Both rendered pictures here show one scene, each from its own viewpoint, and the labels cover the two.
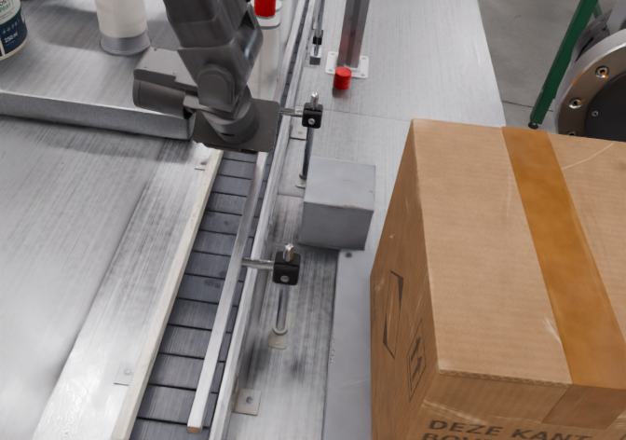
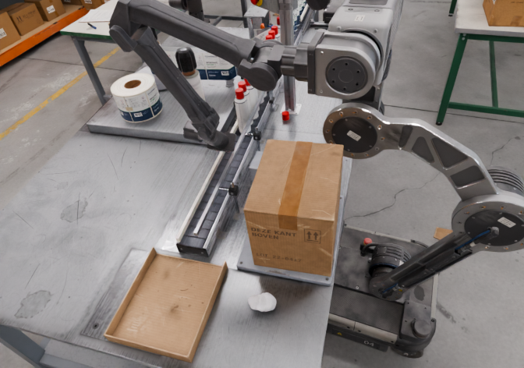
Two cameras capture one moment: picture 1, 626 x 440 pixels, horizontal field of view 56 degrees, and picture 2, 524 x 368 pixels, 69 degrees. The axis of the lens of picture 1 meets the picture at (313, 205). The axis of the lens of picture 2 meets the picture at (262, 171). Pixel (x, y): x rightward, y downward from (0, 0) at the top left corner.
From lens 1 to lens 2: 0.68 m
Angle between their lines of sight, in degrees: 15
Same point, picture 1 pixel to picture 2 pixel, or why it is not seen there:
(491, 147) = (289, 148)
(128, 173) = (194, 159)
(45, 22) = (169, 100)
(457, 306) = (255, 195)
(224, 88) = (204, 134)
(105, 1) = not seen: hidden behind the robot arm
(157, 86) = (190, 132)
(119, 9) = not seen: hidden behind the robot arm
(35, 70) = (164, 121)
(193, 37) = (194, 120)
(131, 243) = (192, 184)
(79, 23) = not seen: hidden behind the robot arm
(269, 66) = (244, 116)
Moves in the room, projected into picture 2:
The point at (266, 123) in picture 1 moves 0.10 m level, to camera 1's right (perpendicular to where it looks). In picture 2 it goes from (231, 141) to (257, 143)
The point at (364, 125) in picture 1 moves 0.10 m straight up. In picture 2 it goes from (291, 136) to (289, 118)
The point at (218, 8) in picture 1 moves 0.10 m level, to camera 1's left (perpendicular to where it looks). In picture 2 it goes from (199, 112) to (169, 110)
